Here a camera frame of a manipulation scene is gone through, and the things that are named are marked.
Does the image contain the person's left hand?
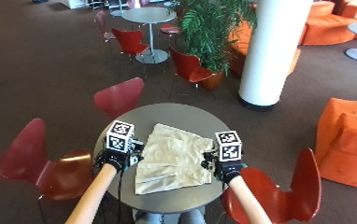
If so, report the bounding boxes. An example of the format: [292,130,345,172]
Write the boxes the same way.
[98,136,146,173]

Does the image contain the white marker cube left glove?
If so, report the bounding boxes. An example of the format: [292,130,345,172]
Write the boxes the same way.
[104,119,136,154]

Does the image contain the white marker cube right glove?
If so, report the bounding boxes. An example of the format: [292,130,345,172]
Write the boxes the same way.
[215,130,244,162]

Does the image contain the orange curved bench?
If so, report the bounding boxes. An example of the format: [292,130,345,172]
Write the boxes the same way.
[227,21,303,78]

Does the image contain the black glove cable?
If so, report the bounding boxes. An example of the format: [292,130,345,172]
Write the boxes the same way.
[118,167,126,224]

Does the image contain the person's right hand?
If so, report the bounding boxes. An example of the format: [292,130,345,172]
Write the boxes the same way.
[201,148,245,183]

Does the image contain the orange round sofa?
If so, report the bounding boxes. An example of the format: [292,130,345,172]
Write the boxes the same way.
[299,0,357,47]

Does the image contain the orange armchair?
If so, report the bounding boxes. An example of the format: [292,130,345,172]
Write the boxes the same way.
[315,97,357,191]

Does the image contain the green potted palm plant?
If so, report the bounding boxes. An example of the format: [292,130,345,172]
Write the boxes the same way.
[170,0,259,76]

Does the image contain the person's legs in jeans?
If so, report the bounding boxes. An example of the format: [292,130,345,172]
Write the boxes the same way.
[132,207,208,224]

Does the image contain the red chair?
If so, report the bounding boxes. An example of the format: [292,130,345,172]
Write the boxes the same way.
[160,23,183,45]
[0,118,96,224]
[111,27,152,63]
[220,147,324,224]
[170,46,216,94]
[95,9,119,54]
[94,77,146,119]

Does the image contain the white round pillar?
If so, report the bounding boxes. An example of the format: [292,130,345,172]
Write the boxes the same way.
[237,0,315,112]

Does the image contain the cream folded cloth garment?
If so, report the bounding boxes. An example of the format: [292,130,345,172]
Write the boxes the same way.
[135,122,216,196]

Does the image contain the round grey pedestal table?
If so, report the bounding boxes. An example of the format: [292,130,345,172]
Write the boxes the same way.
[122,7,179,65]

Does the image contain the orange plant pot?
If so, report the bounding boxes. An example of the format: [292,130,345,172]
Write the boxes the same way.
[199,70,228,91]

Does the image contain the white marker cube glove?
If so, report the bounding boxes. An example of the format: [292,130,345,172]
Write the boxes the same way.
[104,119,136,154]
[215,130,244,162]

